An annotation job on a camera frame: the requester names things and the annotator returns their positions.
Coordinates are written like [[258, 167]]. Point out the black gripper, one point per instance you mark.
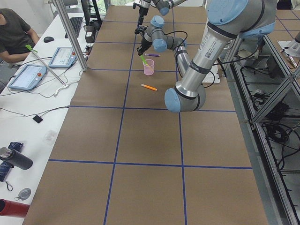
[[144, 43], [141, 12]]

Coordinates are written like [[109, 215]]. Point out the purple marker pen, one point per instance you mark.
[[152, 54]]

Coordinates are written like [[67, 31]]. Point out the green marker pen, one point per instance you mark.
[[144, 60]]

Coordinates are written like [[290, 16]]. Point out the orange marker pen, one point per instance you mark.
[[149, 87]]

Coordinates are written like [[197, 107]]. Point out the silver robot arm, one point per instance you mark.
[[163, 7], [227, 20]]

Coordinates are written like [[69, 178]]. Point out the pink mesh pen holder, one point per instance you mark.
[[148, 67]]

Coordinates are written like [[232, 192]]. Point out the black cardboard box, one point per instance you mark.
[[90, 34]]

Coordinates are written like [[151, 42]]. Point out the black keyboard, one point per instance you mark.
[[76, 23]]

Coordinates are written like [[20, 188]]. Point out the far teach pendant tablet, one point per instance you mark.
[[64, 57]]

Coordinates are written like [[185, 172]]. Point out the teach pendant tablet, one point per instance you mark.
[[28, 78], [64, 57]]

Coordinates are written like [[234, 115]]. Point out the black computer mouse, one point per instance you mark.
[[48, 39]]

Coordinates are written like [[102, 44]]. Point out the metal reacher grabber stick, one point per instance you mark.
[[29, 47]]

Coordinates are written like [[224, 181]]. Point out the near teach pendant tablet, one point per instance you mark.
[[28, 78]]

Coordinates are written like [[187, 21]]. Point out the seated person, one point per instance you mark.
[[15, 34]]

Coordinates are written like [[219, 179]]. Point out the small black square device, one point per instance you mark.
[[37, 119]]

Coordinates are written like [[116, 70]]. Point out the black water bottle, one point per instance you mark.
[[17, 159]]

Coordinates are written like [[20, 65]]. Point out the blue folded umbrella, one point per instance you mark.
[[6, 165]]

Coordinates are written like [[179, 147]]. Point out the round metal bottle lid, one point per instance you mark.
[[24, 194]]

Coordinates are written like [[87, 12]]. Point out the red bottle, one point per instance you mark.
[[13, 209]]

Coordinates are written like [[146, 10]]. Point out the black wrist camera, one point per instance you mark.
[[141, 30]]

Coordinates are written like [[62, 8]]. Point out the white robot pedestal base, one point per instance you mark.
[[212, 76]]

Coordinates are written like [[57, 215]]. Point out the aluminium frame post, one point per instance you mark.
[[60, 7]]

